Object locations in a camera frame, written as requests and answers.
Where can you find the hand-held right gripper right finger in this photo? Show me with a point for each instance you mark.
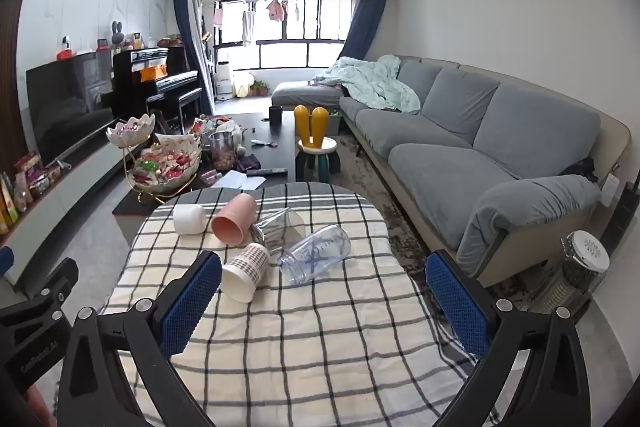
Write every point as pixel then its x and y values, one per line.
pixel 457 304

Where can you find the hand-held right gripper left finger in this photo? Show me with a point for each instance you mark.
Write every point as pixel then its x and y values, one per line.
pixel 190 304

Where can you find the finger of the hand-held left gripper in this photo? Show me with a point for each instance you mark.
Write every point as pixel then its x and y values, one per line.
pixel 55 279

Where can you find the plaid paper cup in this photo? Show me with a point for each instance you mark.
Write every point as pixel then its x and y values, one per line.
pixel 242 274

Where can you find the white cup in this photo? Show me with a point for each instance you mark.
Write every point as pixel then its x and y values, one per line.
pixel 189 219

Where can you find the pink cup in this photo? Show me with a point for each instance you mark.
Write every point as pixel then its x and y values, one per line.
pixel 234 219

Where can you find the clear glass cup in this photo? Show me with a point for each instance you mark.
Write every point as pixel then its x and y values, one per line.
pixel 280 229

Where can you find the clear plastic cup blue print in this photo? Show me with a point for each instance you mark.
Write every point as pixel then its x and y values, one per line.
pixel 316 253

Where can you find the grey television cabinet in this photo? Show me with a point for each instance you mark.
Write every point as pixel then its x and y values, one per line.
pixel 75 192

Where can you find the row of snack packets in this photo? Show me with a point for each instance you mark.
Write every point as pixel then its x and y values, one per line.
pixel 25 187

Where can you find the white round heater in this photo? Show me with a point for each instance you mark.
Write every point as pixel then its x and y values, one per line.
pixel 575 272

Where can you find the checked tablecloth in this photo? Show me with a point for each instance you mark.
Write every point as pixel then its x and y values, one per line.
pixel 310 347

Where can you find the white paper sheet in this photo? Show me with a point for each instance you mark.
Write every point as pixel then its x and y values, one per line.
pixel 237 180

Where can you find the white tiered snack bowl stand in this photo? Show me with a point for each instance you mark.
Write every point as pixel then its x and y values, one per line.
pixel 165 167

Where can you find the purple cloth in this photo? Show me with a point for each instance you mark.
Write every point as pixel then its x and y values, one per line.
pixel 248 163

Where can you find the black remote control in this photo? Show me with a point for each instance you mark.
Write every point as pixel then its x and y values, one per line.
pixel 267 171

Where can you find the clear plastic jar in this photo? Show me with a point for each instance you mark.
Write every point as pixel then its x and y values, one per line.
pixel 222 152

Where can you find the grey sofa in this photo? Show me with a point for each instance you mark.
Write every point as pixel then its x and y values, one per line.
pixel 450 142

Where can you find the flat screen television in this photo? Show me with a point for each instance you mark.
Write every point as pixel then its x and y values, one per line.
pixel 65 107

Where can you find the dark cloth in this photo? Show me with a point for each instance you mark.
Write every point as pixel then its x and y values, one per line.
pixel 582 169

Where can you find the black coffee table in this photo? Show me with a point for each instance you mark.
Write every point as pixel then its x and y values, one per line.
pixel 272 139

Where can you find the black upright device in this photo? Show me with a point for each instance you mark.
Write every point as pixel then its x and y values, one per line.
pixel 625 212

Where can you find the black piano bench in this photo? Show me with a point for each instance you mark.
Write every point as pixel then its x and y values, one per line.
pixel 175 99

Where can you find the black mug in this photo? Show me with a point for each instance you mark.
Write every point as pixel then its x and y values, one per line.
pixel 275 113

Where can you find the yellow rabbit-ear stool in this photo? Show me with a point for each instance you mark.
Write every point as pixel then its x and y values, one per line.
pixel 315 127

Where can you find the white air purifier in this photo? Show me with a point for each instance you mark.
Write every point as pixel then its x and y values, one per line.
pixel 224 81

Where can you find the potted plant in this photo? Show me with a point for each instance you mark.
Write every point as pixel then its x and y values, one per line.
pixel 259 88

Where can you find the black piano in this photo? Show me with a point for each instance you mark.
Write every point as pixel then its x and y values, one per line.
pixel 150 72

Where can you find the light blue blanket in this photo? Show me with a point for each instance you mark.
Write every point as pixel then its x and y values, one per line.
pixel 372 82

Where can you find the grey rabbit toy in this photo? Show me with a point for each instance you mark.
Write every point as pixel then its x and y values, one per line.
pixel 117 34

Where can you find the blue curtain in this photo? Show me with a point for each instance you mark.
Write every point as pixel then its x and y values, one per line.
pixel 367 17
pixel 182 22

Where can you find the white hanging garment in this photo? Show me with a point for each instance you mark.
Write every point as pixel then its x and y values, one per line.
pixel 248 27

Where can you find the pink hanging garment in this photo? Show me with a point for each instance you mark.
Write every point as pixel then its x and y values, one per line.
pixel 275 10

